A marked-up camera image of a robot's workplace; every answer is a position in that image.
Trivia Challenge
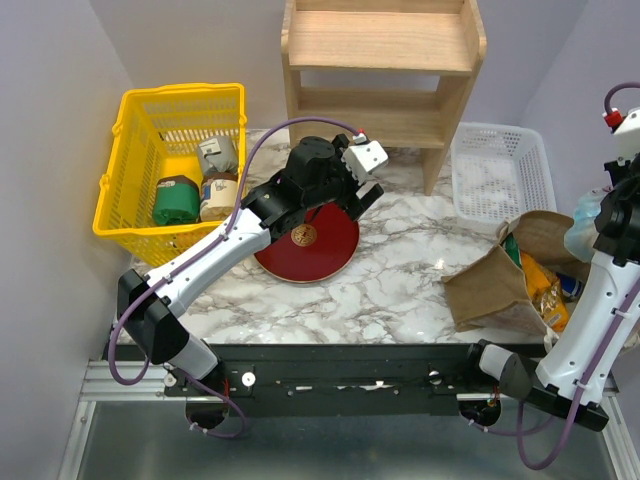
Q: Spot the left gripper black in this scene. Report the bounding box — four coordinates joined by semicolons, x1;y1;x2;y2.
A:
303;136;383;222

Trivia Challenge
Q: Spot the light blue plastic bag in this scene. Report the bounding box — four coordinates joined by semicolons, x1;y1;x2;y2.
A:
564;186;612;263

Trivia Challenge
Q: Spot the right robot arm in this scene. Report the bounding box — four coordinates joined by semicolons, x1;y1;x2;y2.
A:
459;159;639;432

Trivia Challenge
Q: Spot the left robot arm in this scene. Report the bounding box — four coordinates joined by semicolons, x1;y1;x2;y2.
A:
112;134;388;395

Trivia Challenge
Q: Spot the beige wrapped food package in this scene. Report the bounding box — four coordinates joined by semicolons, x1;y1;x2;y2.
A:
200;172;238;222

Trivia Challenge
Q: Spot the grey wrapped food package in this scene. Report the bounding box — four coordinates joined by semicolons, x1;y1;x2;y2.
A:
196;135;239;177

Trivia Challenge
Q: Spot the brown paper grocery bag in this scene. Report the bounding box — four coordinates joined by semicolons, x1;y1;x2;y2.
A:
442;210;589;335

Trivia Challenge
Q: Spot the green wrapped food package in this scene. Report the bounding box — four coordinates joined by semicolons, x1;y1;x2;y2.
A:
152;175;200;226

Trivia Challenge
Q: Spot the red round lacquer tray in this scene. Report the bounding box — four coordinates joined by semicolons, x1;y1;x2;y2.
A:
254;204;360;283

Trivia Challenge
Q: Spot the wooden shelf rack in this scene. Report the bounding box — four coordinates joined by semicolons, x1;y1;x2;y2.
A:
281;0;487;194

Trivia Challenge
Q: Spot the white plastic mesh basket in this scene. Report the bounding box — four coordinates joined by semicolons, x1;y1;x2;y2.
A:
450;123;557;233

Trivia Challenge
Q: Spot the green snack packet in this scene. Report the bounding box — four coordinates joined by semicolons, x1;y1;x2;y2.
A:
501;233;522;268

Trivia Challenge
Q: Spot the yellow plastic shopping basket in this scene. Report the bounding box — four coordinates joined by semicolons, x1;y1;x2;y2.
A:
93;83;247;267

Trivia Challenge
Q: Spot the yellow snack bag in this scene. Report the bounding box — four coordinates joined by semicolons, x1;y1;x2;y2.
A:
520;252;570;333

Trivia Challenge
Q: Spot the blue drink can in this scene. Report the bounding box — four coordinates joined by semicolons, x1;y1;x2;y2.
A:
556;272;584;301

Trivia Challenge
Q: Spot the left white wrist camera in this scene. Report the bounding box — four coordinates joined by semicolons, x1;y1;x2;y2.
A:
341;141;389;185

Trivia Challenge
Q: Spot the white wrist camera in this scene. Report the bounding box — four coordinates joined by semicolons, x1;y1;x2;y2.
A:
341;141;389;185
602;108;640;161

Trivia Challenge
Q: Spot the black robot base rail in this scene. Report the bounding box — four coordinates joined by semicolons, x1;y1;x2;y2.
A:
102;342;561;419

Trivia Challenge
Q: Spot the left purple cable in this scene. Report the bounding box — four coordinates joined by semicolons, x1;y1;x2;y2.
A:
107;116;369;439

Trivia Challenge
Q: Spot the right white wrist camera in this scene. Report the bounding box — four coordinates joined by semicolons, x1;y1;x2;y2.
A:
602;108;640;161

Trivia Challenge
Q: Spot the aluminium frame profile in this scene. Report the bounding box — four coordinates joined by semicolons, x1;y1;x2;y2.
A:
55;358;174;480

